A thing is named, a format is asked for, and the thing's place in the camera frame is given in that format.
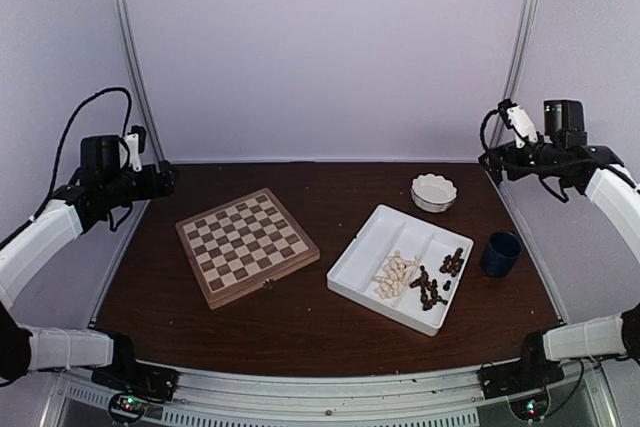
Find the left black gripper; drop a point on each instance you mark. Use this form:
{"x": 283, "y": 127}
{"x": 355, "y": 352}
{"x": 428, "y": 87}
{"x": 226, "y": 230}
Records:
{"x": 165, "y": 187}

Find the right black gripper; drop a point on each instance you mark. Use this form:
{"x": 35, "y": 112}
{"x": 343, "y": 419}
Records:
{"x": 507, "y": 150}

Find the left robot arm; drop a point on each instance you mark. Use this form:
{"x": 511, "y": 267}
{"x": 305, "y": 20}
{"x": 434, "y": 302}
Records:
{"x": 110, "y": 175}

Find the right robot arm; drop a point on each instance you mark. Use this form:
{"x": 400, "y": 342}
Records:
{"x": 597, "y": 173}

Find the wooden chess board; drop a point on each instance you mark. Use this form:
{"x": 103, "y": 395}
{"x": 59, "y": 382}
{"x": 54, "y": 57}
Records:
{"x": 244, "y": 245}

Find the pile of dark chess pieces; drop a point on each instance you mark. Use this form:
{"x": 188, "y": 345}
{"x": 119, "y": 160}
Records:
{"x": 435, "y": 288}

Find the pile of white chess pieces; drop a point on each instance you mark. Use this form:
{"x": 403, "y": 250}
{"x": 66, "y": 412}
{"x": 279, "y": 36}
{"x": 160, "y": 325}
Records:
{"x": 394, "y": 275}

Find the dark blue cup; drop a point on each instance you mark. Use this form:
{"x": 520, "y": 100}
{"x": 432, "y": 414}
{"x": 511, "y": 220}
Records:
{"x": 501, "y": 254}

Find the white scalloped ceramic bowl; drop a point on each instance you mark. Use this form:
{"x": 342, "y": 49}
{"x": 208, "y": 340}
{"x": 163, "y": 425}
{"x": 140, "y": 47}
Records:
{"x": 433, "y": 193}

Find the white divided plastic tray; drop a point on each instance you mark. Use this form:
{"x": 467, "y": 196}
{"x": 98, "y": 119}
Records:
{"x": 384, "y": 232}

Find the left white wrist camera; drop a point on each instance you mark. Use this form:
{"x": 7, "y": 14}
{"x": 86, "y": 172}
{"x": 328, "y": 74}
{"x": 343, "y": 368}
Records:
{"x": 131, "y": 146}

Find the right aluminium frame post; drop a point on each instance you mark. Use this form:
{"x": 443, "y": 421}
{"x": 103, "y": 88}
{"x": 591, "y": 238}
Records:
{"x": 524, "y": 31}

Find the aluminium frame post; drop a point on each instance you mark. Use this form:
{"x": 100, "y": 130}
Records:
{"x": 524, "y": 31}
{"x": 136, "y": 77}

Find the left aluminium frame post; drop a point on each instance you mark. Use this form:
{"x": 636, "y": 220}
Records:
{"x": 136, "y": 77}

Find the front aluminium rail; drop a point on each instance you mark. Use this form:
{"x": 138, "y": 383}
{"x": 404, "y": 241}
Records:
{"x": 440, "y": 398}

